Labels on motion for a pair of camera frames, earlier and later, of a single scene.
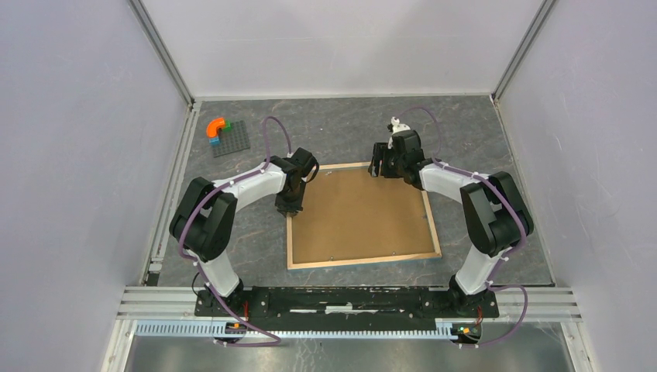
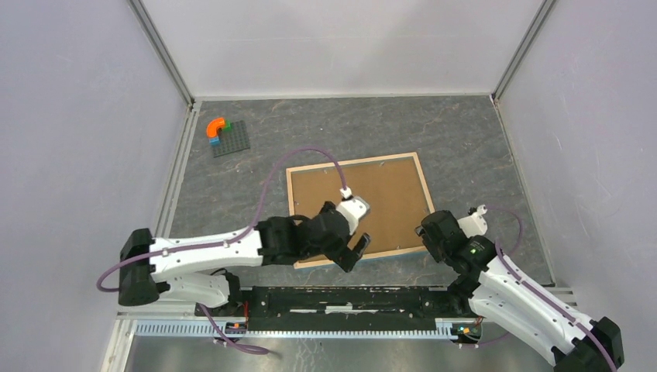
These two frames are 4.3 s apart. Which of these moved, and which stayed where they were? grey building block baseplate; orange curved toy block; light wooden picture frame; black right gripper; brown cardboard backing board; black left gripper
Moved: black right gripper; black left gripper; light wooden picture frame
Stayed: orange curved toy block; brown cardboard backing board; grey building block baseplate
